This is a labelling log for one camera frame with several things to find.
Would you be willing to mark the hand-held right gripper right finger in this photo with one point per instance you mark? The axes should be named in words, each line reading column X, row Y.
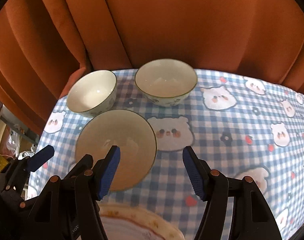
column 194, row 175

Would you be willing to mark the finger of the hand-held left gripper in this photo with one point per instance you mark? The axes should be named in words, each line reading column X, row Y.
column 40, row 158
column 79, row 165

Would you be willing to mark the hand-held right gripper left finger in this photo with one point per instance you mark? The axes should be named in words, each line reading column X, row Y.
column 109, row 172

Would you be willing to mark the white floral bowl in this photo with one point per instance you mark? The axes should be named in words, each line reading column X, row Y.
column 92, row 93
column 165, row 82
column 132, row 130

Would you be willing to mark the small white red-patterned plate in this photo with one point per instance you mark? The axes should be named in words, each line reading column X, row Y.
column 127, row 231

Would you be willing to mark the large yellow flower plate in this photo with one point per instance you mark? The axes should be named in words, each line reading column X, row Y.
column 152, row 220

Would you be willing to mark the white plastic bag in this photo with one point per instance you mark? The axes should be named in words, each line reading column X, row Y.
column 26, row 154

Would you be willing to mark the clear plastic bag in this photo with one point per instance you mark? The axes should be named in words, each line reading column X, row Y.
column 13, row 140

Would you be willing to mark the wooden shelf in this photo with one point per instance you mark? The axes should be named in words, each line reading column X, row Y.
column 1, row 125

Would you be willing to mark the blue checked printed tablecloth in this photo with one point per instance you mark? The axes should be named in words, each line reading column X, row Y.
column 229, row 120

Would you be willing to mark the orange curtain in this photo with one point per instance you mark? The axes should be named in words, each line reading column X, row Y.
column 167, row 17

